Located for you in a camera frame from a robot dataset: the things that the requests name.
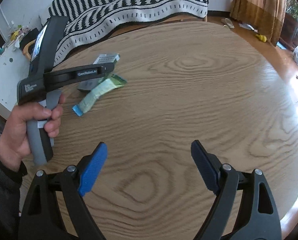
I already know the green blue snack wrapper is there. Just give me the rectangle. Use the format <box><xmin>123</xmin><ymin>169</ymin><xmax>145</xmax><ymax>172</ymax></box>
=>
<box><xmin>72</xmin><ymin>73</ymin><xmax>127</xmax><ymax>116</ymax></box>

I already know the clear plastic bag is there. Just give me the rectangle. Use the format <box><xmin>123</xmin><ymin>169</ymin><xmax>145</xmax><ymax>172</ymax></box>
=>
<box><xmin>77</xmin><ymin>77</ymin><xmax>103</xmax><ymax>92</ymax></box>

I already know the green white card box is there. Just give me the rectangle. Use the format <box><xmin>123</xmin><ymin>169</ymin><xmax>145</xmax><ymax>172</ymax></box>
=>
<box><xmin>93</xmin><ymin>53</ymin><xmax>120</xmax><ymax>64</ymax></box>

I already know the person left forearm sleeve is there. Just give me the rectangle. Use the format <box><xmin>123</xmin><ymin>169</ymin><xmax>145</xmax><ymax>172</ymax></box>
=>
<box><xmin>0</xmin><ymin>142</ymin><xmax>29</xmax><ymax>240</ymax></box>

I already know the person left hand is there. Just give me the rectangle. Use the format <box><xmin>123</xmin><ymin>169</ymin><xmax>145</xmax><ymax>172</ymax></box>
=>
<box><xmin>0</xmin><ymin>93</ymin><xmax>66</xmax><ymax>173</ymax></box>

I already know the white cabinet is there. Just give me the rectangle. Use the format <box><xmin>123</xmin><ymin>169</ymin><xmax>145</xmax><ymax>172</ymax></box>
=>
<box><xmin>0</xmin><ymin>46</ymin><xmax>29</xmax><ymax>119</ymax></box>

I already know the black white striped blanket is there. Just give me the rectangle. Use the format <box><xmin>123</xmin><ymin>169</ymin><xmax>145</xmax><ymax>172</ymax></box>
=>
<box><xmin>40</xmin><ymin>0</ymin><xmax>209</xmax><ymax>65</ymax></box>

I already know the beige slipper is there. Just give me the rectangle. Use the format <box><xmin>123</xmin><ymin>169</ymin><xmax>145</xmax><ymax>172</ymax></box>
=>
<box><xmin>221</xmin><ymin>18</ymin><xmax>234</xmax><ymax>29</ymax></box>

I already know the yellow toy duck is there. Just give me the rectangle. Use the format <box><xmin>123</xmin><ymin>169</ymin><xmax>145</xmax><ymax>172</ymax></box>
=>
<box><xmin>255</xmin><ymin>34</ymin><xmax>267</xmax><ymax>43</ymax></box>

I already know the brown striped curtain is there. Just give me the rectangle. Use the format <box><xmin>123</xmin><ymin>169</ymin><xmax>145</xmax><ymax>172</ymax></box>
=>
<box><xmin>230</xmin><ymin>0</ymin><xmax>286</xmax><ymax>46</ymax></box>

